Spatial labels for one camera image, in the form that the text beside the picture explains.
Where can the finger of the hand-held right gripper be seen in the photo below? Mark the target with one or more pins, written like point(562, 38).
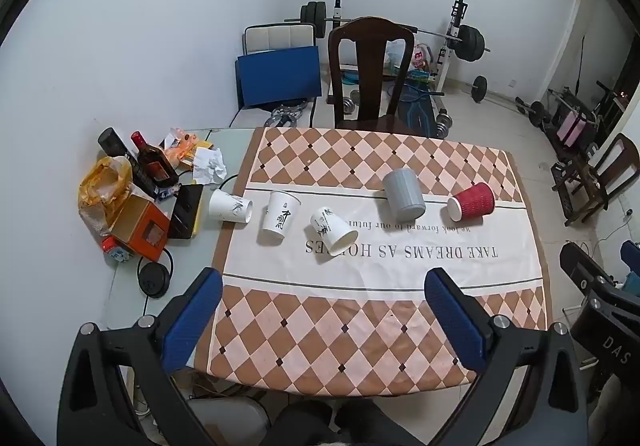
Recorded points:
point(580, 268)
point(631, 253)

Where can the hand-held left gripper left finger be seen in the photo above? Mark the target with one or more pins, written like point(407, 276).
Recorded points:
point(192, 321)

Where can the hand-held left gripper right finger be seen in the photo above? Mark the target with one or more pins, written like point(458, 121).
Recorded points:
point(457, 321)

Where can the red ribbed paper cup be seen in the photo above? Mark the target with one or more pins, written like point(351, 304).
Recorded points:
point(472, 206)

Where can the white paper cup bamboo print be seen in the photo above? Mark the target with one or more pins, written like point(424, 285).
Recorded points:
point(227, 207)
point(330, 228)

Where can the white paper cup large calligraphy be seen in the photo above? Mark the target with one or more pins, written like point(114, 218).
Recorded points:
point(280, 218)

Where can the grey ribbed cup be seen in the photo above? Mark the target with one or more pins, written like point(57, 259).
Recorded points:
point(402, 193)

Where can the checkered printed tablecloth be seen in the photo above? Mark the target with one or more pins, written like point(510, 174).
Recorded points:
point(380, 311)

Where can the brown wooden chair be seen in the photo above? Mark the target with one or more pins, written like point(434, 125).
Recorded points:
point(600, 181)

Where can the small red blue packet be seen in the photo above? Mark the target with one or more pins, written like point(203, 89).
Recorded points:
point(116, 251)

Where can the black flat box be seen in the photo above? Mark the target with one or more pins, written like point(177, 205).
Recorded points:
point(185, 213)

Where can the orange cardboard box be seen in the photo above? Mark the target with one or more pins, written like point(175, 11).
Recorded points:
point(137, 226)

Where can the pink cushion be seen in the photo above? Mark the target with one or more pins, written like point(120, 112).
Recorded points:
point(572, 131)

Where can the crumpled white tissue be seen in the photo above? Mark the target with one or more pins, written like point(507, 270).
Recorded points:
point(207, 166)

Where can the black exercise machine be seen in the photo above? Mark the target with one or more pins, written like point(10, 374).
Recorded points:
point(590, 101)

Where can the brown liquor bottle red cap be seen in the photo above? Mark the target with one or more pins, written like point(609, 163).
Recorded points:
point(150, 163)

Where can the yellow plastic bag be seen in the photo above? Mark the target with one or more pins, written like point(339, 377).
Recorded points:
point(100, 186)

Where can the black dumbbell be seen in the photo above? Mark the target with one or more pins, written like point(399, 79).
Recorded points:
point(535, 111)

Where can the orange snack packet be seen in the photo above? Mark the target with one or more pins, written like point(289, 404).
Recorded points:
point(182, 148)

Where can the black cylinder tube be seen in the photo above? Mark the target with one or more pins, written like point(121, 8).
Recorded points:
point(114, 146)

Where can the chrome dumbbell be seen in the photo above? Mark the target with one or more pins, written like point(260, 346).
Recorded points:
point(350, 102)
point(444, 122)

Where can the black dumbbell bar with plate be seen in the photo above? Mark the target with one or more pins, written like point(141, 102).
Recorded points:
point(479, 88)

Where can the blue exercise mat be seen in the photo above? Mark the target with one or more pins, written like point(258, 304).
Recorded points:
point(417, 108)

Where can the chrome weight plates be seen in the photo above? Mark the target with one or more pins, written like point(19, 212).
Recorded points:
point(286, 115)

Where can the black barbell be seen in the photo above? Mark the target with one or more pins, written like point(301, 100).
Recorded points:
point(471, 43)

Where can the blue board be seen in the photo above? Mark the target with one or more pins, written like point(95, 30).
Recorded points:
point(277, 76)

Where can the dark wooden chair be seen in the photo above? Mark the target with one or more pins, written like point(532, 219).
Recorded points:
point(370, 76)

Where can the pink bag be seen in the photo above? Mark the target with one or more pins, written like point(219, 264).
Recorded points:
point(421, 57)

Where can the white barbell rack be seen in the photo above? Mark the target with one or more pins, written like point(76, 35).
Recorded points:
point(452, 33)

